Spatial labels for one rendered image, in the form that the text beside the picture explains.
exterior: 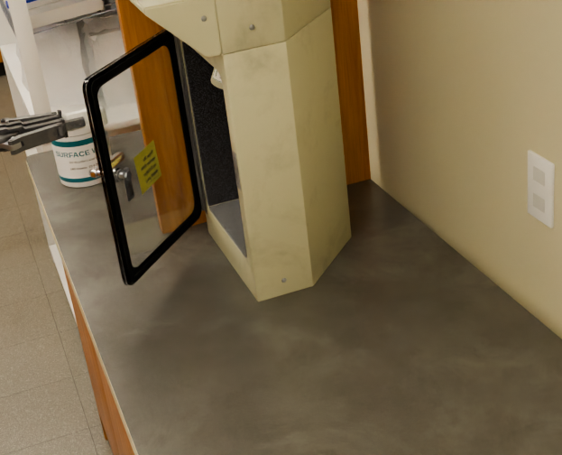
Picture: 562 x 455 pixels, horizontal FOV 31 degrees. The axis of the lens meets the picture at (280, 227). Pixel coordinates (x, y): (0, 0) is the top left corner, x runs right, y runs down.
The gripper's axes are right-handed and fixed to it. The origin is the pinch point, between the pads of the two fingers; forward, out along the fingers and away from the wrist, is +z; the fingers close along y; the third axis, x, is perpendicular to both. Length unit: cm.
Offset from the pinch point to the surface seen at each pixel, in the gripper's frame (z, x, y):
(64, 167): 0, 32, 60
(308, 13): 40.6, -11.6, -6.1
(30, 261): -10, 131, 217
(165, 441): -3, 37, -44
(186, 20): 17.5, -16.7, -13.3
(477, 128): 66, 11, -19
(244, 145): 24.1, 6.4, -13.2
